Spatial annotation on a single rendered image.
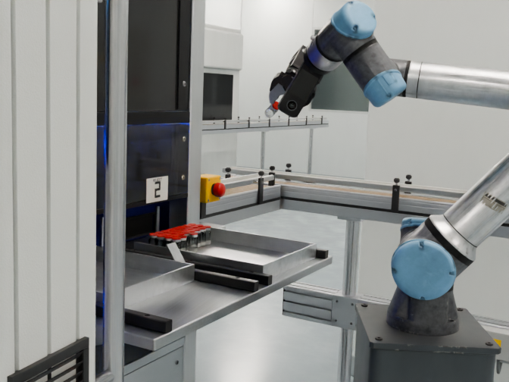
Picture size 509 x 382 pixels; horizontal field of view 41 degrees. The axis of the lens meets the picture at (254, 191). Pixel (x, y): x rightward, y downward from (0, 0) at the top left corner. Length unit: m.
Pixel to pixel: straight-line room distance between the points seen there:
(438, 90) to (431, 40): 1.55
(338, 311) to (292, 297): 0.19
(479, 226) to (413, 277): 0.15
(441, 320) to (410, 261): 0.21
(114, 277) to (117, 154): 0.14
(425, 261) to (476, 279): 1.70
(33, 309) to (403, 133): 2.44
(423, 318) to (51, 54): 1.00
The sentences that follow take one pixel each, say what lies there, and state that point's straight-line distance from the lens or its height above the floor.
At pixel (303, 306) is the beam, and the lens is 2.60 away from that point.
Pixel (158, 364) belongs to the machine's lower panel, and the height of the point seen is 0.56.
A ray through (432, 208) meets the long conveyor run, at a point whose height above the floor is 0.91.
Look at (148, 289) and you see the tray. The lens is 1.29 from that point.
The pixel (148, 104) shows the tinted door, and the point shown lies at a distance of 1.67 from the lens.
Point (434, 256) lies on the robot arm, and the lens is 1.28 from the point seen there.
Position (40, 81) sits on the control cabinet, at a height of 1.27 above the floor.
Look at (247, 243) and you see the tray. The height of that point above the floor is 0.89.
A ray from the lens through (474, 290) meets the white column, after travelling 2.99.
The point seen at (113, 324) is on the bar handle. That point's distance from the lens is 0.82.
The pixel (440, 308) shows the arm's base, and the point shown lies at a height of 0.84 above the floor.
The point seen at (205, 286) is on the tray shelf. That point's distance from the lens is 1.38.
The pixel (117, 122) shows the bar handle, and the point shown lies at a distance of 0.78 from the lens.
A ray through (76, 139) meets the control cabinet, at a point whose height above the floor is 1.21.
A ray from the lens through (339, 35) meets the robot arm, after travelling 1.31.
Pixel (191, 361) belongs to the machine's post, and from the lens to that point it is 1.97.
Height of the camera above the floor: 1.26
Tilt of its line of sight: 8 degrees down
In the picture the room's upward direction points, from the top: 2 degrees clockwise
